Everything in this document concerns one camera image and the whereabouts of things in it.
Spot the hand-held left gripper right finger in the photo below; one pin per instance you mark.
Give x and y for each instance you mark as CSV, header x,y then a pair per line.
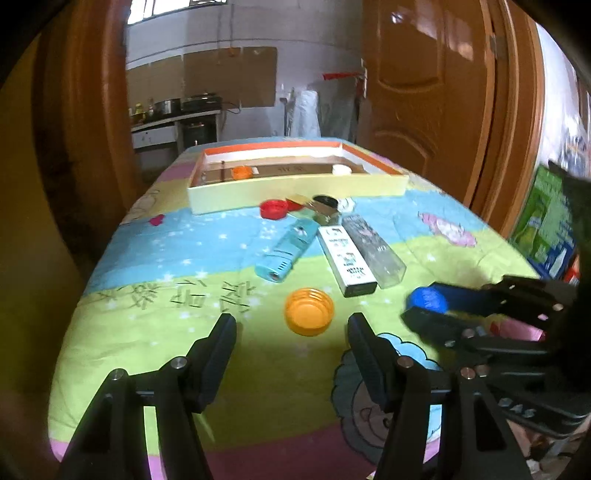
x,y
364,355

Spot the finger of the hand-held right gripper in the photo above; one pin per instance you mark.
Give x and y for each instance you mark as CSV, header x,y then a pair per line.
x,y
466,300
434,330

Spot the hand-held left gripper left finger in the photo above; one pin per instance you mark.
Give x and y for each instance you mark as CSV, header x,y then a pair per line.
x,y
221,350

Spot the blue bottle cap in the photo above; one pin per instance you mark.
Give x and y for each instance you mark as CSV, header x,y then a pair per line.
x,y
425,300

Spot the large orange ribbed cap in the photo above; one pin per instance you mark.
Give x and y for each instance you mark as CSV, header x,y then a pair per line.
x,y
308,311

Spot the white rectangular box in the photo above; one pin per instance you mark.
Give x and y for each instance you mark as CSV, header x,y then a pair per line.
x,y
346,261

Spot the gold lipstick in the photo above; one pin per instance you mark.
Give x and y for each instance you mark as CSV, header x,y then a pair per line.
x,y
318,214

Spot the shallow cardboard box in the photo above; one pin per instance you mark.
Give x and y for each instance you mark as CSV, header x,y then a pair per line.
x,y
300,194

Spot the cartoon printed blanket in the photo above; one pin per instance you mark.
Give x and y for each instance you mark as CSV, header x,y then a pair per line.
x,y
184,286

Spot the green printed bag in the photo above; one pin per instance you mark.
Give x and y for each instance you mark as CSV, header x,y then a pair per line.
x,y
542,221

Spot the small pink piece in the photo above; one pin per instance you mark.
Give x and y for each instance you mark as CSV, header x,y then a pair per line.
x,y
157,220

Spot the red bottle cap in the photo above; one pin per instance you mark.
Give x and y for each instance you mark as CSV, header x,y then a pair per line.
x,y
273,209

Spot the black bottle cap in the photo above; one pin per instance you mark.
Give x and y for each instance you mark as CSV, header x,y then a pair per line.
x,y
327,200

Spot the small orange cap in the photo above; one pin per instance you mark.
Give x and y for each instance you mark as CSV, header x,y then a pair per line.
x,y
241,172

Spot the black air fryer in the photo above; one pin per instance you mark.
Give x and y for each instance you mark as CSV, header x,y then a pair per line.
x,y
199,134

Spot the brown wooden door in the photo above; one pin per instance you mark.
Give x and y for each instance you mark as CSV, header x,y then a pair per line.
x,y
425,83

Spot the clear plastic sheet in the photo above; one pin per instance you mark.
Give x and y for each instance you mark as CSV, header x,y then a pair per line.
x,y
339,110

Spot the kitchen counter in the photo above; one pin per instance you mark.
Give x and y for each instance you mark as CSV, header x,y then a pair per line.
x,y
157,131

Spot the white plastic roll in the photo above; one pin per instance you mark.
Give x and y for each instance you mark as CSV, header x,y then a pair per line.
x,y
307,113

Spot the black gas stove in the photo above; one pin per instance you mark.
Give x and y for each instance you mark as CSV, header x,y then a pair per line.
x,y
202,102

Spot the metal pot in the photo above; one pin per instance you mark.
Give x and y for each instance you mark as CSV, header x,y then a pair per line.
x,y
167,107

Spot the red ribbon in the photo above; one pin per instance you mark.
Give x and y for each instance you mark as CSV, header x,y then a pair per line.
x,y
341,75

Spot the wooden door frame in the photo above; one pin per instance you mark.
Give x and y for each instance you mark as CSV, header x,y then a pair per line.
x,y
512,115

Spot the cardboard wall panels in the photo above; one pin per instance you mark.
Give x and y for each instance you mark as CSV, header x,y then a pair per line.
x,y
231,74

